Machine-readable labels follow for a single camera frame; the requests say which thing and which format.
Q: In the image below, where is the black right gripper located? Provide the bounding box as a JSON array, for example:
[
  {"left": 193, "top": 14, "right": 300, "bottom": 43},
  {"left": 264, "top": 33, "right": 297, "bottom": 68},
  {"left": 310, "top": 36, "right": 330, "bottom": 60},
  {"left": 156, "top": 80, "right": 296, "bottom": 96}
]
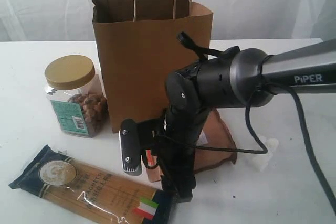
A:
[{"left": 137, "top": 105, "right": 210, "bottom": 203}]

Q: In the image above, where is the copper stand-up pouch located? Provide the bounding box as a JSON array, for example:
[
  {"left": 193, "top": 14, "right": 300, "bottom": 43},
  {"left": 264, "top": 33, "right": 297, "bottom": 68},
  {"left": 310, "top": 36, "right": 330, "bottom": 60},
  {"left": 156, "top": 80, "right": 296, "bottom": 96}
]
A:
[{"left": 145, "top": 108, "right": 238, "bottom": 183}]

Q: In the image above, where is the spaghetti packet dark blue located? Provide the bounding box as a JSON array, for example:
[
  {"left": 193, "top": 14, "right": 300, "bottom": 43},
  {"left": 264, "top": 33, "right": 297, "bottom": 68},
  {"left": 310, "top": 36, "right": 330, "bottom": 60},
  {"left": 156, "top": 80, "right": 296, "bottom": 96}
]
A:
[{"left": 9, "top": 145, "right": 176, "bottom": 223}]

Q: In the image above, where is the clear jar gold lid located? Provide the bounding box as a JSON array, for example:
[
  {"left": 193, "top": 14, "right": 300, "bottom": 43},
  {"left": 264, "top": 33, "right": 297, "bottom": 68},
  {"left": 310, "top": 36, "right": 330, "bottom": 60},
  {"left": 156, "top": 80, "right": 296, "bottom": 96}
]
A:
[{"left": 44, "top": 55, "right": 108, "bottom": 137}]

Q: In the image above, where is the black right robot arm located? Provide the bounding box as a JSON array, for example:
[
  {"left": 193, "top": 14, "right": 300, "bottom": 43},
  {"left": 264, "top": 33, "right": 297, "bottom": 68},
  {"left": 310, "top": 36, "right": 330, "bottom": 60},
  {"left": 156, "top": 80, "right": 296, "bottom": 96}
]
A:
[{"left": 139, "top": 40, "right": 335, "bottom": 206}]

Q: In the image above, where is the brown paper bag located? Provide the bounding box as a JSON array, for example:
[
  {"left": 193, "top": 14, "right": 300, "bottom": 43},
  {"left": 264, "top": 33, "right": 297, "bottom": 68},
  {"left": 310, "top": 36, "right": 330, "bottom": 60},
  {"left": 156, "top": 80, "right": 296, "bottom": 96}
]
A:
[{"left": 92, "top": 0, "right": 213, "bottom": 133}]

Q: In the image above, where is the white backdrop curtain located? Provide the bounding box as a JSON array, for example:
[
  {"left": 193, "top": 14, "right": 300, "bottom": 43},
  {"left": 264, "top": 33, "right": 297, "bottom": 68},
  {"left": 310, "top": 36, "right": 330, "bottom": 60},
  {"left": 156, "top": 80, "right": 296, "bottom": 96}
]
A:
[{"left": 1, "top": 0, "right": 335, "bottom": 41}]

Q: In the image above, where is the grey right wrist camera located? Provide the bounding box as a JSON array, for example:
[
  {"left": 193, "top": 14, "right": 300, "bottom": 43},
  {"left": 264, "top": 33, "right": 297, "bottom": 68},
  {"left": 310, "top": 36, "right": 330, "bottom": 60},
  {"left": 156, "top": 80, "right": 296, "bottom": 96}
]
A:
[{"left": 119, "top": 119, "right": 142, "bottom": 176}]

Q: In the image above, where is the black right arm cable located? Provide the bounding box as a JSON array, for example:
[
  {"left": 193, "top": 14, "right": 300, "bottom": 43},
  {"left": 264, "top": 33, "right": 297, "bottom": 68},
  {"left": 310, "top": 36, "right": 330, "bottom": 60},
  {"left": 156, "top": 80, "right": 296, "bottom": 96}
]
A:
[{"left": 141, "top": 31, "right": 336, "bottom": 204}]

